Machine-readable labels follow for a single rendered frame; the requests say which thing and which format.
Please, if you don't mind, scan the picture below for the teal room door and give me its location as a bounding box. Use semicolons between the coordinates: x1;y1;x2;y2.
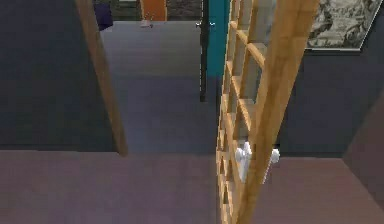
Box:
199;0;232;103

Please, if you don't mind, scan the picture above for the wooden lattice room door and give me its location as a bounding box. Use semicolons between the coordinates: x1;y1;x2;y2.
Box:
215;0;321;224

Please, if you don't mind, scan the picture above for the orange cupboard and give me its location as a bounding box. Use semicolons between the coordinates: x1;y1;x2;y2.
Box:
139;0;168;22

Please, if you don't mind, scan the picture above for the dark purple chair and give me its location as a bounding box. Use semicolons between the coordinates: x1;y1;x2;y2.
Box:
93;2;114;32

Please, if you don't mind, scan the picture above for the white door handle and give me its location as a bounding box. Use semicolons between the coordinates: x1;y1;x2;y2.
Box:
234;141;253;184

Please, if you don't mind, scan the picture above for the wooden door frame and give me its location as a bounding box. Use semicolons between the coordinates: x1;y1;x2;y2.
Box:
74;0;129;158

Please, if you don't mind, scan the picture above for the grey framed wall picture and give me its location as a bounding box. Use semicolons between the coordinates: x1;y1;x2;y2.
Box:
305;0;384;52

